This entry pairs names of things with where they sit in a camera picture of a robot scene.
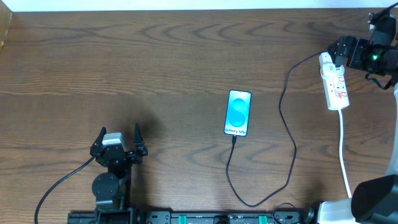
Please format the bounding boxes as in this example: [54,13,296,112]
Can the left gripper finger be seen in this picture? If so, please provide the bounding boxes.
[133,123,148,156]
[91,127,106,149]

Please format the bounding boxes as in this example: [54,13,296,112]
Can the black charger cable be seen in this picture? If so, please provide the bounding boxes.
[225,51,330,208]

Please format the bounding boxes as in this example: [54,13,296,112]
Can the blue Galaxy smartphone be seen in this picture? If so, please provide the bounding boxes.
[224,90,252,137]

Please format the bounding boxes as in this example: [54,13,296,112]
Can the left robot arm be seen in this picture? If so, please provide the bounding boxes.
[90,124,148,223]

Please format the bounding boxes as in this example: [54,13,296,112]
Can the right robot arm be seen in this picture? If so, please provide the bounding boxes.
[306,8,397,223]

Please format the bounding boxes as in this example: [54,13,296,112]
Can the white charger plug adapter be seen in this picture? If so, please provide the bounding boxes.
[319,52,345,80]

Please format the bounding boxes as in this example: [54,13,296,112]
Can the white power strip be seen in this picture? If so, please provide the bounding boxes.
[319,52,351,111]

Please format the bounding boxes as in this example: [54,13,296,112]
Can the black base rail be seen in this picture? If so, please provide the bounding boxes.
[67,209,315,224]

